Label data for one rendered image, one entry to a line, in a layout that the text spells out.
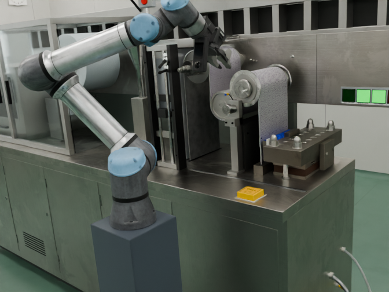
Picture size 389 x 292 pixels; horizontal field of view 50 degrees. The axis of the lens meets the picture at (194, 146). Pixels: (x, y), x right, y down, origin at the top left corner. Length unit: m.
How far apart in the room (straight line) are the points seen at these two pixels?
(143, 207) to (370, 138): 3.32
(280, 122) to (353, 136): 2.64
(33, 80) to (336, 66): 1.19
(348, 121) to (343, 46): 2.61
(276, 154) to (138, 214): 0.61
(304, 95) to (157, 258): 1.00
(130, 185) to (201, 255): 0.56
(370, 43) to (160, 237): 1.11
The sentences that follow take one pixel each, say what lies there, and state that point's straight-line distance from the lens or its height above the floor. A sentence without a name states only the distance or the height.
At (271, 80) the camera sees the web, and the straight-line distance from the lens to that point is 1.77.
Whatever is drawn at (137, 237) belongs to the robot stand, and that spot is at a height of 0.90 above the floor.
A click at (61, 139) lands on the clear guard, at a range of 2.35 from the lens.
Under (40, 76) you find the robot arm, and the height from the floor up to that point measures 1.38.
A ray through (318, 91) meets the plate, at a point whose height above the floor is 1.19.
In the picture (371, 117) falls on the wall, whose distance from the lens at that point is 4.35.
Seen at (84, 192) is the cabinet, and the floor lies 0.74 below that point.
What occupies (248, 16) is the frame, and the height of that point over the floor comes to 1.54.
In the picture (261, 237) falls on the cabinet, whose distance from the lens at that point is 1.52.
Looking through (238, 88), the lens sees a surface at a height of 1.25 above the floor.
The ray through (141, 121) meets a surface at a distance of 2.24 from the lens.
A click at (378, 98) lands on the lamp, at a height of 1.18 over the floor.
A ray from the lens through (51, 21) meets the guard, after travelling 2.24.
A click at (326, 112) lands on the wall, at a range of 4.49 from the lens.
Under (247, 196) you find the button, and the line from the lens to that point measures 1.48.
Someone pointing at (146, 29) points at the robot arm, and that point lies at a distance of 1.21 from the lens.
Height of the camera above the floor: 1.47
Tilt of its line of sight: 15 degrees down
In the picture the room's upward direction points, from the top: 4 degrees counter-clockwise
